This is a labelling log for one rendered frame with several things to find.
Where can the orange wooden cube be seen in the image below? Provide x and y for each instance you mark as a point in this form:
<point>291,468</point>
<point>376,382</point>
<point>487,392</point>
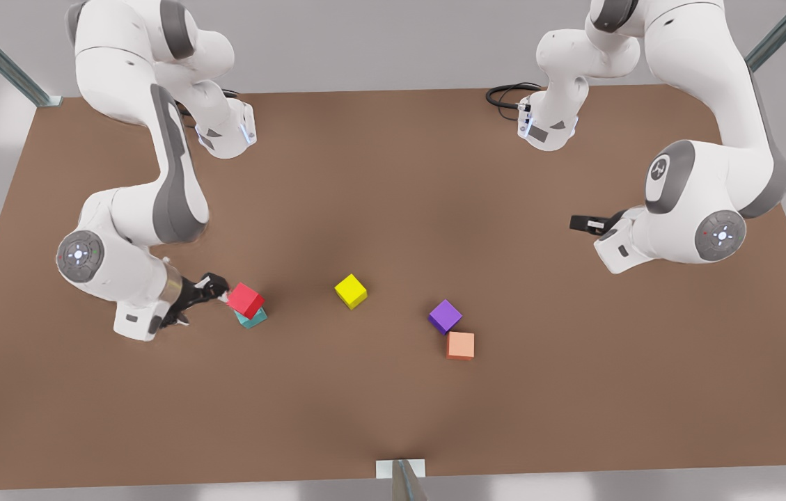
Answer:
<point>460,345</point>

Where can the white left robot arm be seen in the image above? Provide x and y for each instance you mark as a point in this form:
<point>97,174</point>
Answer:
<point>713,174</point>

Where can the purple wooden cube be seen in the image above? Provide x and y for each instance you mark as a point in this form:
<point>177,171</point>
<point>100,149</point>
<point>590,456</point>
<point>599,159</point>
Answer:
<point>445,316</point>

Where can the teal wooden cube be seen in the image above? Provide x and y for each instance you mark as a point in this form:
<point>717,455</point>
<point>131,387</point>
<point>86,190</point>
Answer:
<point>251,319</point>

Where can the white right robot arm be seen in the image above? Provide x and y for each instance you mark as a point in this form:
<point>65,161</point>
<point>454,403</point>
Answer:
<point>177,188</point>

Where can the yellow wooden cube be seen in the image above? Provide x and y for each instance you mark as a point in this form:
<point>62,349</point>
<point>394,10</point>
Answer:
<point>351,291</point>

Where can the red wooden cube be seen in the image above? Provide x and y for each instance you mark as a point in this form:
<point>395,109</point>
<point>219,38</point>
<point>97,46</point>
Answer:
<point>246,300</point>

